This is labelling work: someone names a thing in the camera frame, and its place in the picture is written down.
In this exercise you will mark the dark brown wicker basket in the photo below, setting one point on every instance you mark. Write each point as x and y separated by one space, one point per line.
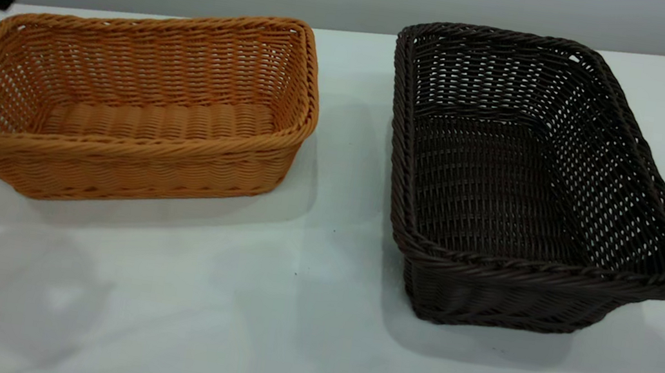
487 286

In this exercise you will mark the light brown wicker basket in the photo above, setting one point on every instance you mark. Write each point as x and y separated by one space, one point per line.
114 169

